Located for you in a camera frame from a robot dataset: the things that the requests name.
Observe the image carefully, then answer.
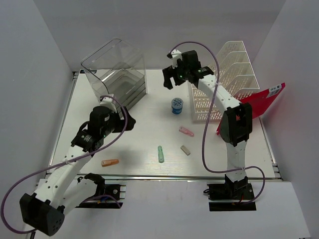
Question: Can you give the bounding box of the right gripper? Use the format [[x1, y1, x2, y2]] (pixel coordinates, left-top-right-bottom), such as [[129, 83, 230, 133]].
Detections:
[[163, 59, 190, 90]]

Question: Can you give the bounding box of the blue white small jar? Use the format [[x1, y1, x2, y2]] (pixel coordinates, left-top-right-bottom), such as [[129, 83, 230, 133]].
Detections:
[[171, 98, 183, 115]]

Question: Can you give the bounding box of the clear acrylic drawer organizer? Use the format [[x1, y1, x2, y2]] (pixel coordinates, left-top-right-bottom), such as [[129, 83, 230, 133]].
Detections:
[[80, 38, 147, 110]]

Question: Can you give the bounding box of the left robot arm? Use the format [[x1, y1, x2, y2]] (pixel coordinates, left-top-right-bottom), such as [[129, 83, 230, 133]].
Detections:
[[19, 106, 136, 236]]

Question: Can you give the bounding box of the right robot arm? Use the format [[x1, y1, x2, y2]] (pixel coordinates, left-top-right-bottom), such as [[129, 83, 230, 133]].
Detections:
[[162, 49, 252, 200]]

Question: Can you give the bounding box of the orange highlighter pen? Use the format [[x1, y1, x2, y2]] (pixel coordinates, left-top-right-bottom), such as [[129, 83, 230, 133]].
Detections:
[[101, 159, 119, 167]]

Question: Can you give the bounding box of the cream plastic file rack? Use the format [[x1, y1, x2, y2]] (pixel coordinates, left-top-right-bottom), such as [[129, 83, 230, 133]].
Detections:
[[188, 41, 260, 123]]

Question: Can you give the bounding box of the pink highlighter pen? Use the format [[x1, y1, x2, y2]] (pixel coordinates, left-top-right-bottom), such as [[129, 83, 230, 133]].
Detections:
[[178, 126, 194, 137]]

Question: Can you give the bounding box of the green highlighter pen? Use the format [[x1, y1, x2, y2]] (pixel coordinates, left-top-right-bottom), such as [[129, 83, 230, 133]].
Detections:
[[158, 145, 164, 163]]

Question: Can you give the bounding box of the beige eraser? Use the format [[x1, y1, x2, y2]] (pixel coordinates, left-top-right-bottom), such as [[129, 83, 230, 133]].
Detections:
[[180, 145, 190, 156]]

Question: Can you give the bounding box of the red plastic folder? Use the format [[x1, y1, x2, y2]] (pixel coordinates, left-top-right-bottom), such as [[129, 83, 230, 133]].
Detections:
[[215, 83, 286, 133]]

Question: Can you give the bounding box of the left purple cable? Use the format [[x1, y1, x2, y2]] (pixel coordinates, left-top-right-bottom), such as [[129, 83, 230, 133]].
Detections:
[[0, 96, 129, 234]]

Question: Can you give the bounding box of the purple cable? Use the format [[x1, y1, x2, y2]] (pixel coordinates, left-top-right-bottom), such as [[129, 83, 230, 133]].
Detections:
[[0, 96, 129, 234], [169, 41, 265, 205]]

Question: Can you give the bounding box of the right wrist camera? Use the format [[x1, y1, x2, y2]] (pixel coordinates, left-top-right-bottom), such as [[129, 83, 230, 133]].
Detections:
[[167, 49, 182, 69]]

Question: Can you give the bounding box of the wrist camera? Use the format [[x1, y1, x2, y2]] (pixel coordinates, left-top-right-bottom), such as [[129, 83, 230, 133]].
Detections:
[[167, 49, 182, 69], [99, 94, 117, 112]]

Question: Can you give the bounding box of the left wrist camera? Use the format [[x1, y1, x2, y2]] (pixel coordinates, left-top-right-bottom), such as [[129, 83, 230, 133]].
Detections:
[[99, 94, 117, 112]]

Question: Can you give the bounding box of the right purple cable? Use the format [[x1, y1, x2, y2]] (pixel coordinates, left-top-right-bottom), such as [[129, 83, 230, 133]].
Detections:
[[169, 41, 265, 205]]

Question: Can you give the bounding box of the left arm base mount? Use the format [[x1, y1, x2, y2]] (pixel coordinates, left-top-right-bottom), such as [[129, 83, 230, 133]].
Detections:
[[76, 174, 126, 209]]

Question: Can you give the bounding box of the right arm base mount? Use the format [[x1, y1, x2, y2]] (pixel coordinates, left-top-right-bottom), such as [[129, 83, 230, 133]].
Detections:
[[203, 183, 257, 212]]

